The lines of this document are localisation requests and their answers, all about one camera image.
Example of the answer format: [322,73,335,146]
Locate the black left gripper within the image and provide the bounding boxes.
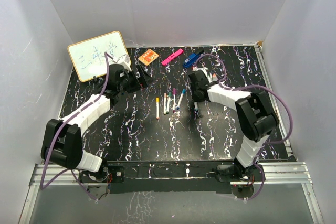
[118,65,155,94]

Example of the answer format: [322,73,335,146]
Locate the thick orange highlighter pen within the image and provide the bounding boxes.
[212,73,217,81]

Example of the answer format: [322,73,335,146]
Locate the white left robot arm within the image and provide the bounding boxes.
[41,64,153,182]

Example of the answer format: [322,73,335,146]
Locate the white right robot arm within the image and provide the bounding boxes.
[188,67,279,180]

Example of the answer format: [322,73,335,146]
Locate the peach marker pen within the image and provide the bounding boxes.
[163,93,167,115]

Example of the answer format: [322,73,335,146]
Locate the yellow orange marker pen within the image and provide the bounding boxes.
[156,97,160,120]

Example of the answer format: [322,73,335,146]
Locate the blue stapler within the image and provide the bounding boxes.
[183,48,204,68]

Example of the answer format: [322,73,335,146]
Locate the pink clip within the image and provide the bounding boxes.
[161,48,184,66]

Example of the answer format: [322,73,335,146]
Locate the small whiteboard with writing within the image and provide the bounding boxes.
[68,31,129,82]

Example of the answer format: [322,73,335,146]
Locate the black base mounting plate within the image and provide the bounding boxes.
[79,161,266,194]

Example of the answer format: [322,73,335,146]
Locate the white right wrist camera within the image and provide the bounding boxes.
[192,67,210,79]

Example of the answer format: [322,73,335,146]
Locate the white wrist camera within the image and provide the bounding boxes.
[111,54,132,71]
[192,67,210,79]

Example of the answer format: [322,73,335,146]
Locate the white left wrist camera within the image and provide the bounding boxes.
[111,54,132,71]

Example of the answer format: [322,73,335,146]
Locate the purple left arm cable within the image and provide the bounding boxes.
[39,52,115,204]

